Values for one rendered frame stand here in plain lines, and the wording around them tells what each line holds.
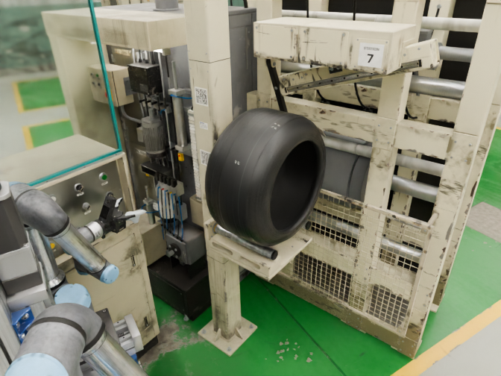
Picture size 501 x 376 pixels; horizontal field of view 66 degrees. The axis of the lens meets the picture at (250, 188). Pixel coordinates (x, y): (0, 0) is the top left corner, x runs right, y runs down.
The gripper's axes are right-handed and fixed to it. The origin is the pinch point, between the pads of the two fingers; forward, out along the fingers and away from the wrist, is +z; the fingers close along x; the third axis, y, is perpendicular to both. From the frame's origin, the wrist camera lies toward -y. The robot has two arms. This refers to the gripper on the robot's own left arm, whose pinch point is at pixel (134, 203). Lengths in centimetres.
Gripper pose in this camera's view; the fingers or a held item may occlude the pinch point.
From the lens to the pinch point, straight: 182.0
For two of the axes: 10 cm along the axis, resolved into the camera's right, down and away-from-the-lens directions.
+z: 5.5, -4.2, 7.2
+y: -1.0, 8.3, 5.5
